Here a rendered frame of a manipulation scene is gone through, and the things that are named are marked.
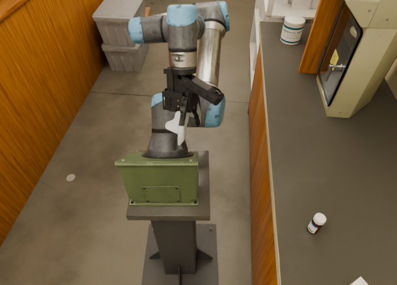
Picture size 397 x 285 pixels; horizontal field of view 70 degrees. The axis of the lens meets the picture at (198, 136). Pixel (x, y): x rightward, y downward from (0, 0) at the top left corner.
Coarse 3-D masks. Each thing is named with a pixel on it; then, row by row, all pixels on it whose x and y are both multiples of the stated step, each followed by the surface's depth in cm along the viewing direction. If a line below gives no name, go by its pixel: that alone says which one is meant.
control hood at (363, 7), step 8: (344, 0) 104; (352, 0) 102; (360, 0) 102; (368, 0) 102; (376, 0) 102; (352, 8) 104; (360, 8) 104; (368, 8) 103; (360, 16) 106; (368, 16) 105; (360, 24) 108; (368, 24) 107
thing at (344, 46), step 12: (348, 12) 124; (336, 24) 137; (348, 24) 123; (336, 36) 136; (348, 36) 122; (360, 36) 112; (336, 48) 134; (348, 48) 121; (324, 60) 149; (348, 60) 120; (324, 72) 148; (336, 72) 132; (324, 84) 146; (336, 84) 131; (324, 96) 145
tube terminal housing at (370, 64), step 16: (384, 0) 101; (384, 16) 105; (368, 32) 110; (384, 32) 109; (368, 48) 114; (384, 48) 114; (352, 64) 120; (368, 64) 120; (384, 64) 125; (352, 80) 126; (368, 80) 125; (336, 96) 134; (352, 96) 133; (368, 96) 141; (336, 112) 141; (352, 112) 140
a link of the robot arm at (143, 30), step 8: (152, 16) 82; (160, 16) 81; (128, 24) 82; (136, 24) 81; (144, 24) 81; (152, 24) 80; (160, 24) 80; (136, 32) 82; (144, 32) 81; (152, 32) 81; (160, 32) 80; (136, 40) 83; (144, 40) 83; (152, 40) 83; (160, 40) 83
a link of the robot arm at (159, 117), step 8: (160, 96) 98; (152, 104) 100; (160, 104) 98; (152, 112) 101; (160, 112) 99; (168, 112) 98; (152, 120) 101; (160, 120) 99; (168, 120) 99; (152, 128) 102; (160, 128) 99
